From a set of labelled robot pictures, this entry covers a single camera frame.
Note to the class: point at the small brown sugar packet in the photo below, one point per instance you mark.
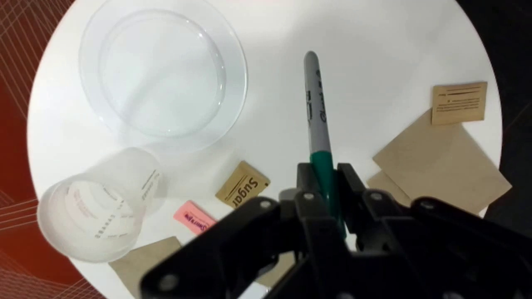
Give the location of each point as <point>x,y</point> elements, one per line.
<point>243,183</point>

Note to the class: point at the large brown printed packet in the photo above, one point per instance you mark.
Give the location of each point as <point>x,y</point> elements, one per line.
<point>459,101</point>

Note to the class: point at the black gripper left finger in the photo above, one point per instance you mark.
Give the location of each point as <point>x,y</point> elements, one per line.
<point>250,249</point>

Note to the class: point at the pink sweetener packet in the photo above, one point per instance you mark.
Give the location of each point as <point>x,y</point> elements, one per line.
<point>193,216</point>

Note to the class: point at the clear plastic measuring cup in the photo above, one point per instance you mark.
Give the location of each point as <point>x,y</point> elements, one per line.
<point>100,209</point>

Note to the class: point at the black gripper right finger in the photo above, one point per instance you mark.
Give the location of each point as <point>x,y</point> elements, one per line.
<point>433,249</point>

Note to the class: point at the grey marker with green cap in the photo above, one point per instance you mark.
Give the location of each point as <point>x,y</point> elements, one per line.
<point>316,110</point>

